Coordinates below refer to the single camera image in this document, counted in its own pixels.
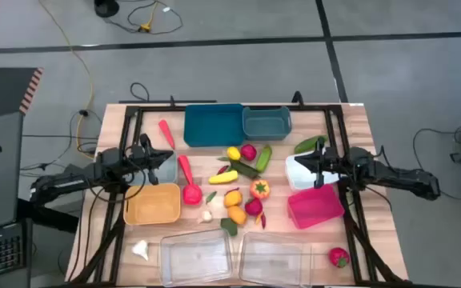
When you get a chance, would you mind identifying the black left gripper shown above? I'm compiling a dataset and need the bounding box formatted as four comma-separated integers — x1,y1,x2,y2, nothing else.
129,134,174,186

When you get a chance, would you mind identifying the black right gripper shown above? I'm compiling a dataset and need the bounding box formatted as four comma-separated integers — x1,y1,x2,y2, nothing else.
294,138,354,189

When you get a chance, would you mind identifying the light green toy cucumber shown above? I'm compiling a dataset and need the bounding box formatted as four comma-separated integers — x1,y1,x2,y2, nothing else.
255,144,274,174

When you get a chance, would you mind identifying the plain red toy tomato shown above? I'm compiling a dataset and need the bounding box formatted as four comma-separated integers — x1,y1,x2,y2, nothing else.
181,183,204,206

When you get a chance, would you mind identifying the orange tomato with green top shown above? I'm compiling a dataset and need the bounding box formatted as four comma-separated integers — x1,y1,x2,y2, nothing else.
249,178,272,201

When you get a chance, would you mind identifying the yellow toy corn cob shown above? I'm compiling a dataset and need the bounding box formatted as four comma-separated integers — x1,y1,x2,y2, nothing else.
207,170,240,186

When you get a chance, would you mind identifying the white toy garlic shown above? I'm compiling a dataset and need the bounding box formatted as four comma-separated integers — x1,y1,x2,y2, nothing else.
196,209,214,225
130,239,150,262

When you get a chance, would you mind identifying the orange toy fruit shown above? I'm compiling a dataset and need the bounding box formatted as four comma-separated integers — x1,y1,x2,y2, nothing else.
226,205,249,226
222,189,244,209

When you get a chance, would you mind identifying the grey plastic basket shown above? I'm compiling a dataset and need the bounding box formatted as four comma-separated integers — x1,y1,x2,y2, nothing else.
128,150,179,186

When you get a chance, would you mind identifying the white plastic basket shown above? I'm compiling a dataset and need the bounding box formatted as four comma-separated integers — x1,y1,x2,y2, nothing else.
285,151,346,191

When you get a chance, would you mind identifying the pink plastic bin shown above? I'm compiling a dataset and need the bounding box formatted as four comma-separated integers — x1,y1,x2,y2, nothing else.
287,183,346,230

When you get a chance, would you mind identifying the tan plastic basket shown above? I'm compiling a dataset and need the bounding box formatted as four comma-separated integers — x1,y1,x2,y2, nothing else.
122,182,182,226

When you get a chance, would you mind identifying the grey-teal plastic basket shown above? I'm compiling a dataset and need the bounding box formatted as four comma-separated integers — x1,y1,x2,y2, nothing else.
241,106,293,142

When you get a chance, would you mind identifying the dark blue plastic bin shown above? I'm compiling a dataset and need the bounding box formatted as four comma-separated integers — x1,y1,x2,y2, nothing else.
183,103,247,148

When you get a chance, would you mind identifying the dark green poblano pepper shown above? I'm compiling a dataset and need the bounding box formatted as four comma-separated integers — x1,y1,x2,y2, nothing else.
227,158,261,180

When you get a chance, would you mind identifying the yellow toy lemon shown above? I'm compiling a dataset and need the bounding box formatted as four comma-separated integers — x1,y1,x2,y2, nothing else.
226,146,243,162

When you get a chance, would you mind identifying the clear plastic bin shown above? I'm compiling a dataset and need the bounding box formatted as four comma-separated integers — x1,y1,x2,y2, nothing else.
158,228,234,287
238,231,314,287

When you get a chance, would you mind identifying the yellow power plug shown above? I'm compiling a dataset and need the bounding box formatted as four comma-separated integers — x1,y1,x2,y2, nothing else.
138,2,160,34

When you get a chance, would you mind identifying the black round stand base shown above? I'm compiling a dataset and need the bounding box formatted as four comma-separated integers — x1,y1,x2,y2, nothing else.
93,0,120,18

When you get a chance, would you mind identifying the large black striped-edge mat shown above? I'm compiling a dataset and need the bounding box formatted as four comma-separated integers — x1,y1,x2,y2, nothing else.
0,66,45,123

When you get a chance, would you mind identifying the black metal rig frame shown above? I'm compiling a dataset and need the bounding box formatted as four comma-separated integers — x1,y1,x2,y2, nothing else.
65,102,407,287

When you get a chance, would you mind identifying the yellow floor cable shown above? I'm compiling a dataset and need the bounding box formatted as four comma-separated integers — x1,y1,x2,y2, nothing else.
37,0,95,155

